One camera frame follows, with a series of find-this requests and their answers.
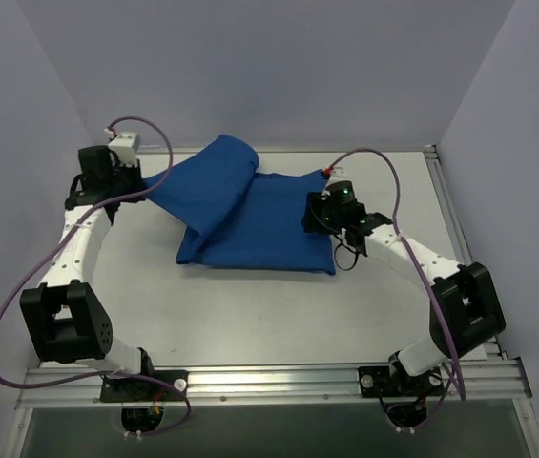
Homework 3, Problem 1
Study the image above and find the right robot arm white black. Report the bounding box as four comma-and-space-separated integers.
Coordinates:
301, 178, 506, 394

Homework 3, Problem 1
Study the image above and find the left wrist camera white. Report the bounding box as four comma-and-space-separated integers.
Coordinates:
104, 128, 141, 167

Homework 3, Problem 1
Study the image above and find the aluminium back rail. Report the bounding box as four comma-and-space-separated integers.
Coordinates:
137, 145, 438, 155

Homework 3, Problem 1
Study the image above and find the blue surgical drape cloth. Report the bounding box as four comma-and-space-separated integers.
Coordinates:
145, 135, 336, 275

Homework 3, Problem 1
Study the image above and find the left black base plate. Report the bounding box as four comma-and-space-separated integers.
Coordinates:
99, 369, 189, 404

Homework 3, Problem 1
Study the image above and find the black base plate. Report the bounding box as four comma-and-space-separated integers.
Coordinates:
99, 369, 189, 404
358, 364, 444, 399

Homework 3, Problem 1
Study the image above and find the black thin cable right wrist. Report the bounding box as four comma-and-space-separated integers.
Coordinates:
334, 233, 363, 272

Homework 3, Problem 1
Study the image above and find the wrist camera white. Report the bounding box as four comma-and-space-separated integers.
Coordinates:
104, 128, 141, 167
322, 166, 350, 187

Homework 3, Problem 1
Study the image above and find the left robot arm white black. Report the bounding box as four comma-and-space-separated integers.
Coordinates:
19, 141, 156, 400

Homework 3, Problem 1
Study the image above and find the aluminium front rail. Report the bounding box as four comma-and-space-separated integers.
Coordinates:
17, 359, 531, 408

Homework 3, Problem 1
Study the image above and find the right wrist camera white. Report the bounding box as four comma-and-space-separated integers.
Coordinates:
322, 166, 350, 187

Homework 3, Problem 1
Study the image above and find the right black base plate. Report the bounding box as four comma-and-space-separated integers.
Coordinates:
358, 364, 444, 399

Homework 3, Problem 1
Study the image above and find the aluminium rail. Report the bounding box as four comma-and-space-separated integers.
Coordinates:
137, 145, 438, 155
17, 359, 531, 408

